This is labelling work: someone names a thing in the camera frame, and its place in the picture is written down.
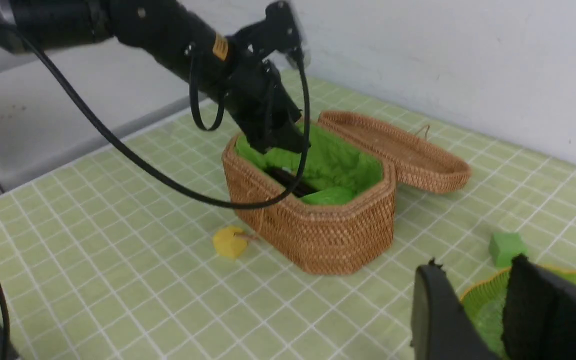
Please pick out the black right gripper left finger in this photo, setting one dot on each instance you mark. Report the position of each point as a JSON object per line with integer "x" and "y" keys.
{"x": 440, "y": 327}

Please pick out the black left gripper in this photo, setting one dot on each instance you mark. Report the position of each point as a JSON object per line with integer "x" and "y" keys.
{"x": 259, "y": 104}

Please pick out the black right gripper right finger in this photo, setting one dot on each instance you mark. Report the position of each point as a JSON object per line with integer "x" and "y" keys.
{"x": 539, "y": 315}

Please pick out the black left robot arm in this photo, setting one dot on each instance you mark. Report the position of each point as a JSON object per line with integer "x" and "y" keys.
{"x": 226, "y": 74}

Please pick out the green leaf-shaped glass plate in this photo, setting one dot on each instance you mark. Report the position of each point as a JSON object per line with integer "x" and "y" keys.
{"x": 484, "y": 303}

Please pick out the green foam cube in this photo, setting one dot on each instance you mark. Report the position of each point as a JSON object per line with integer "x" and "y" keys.
{"x": 504, "y": 246}

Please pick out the woven rattan basket green lining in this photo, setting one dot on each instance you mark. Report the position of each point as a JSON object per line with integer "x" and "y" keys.
{"x": 349, "y": 221}

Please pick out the woven rattan basket lid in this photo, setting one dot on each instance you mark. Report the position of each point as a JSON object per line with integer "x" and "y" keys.
{"x": 418, "y": 162}

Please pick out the green checkered tablecloth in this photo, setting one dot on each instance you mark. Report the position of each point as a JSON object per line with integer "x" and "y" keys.
{"x": 100, "y": 262}

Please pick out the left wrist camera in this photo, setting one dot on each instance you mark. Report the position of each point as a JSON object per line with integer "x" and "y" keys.
{"x": 280, "y": 31}

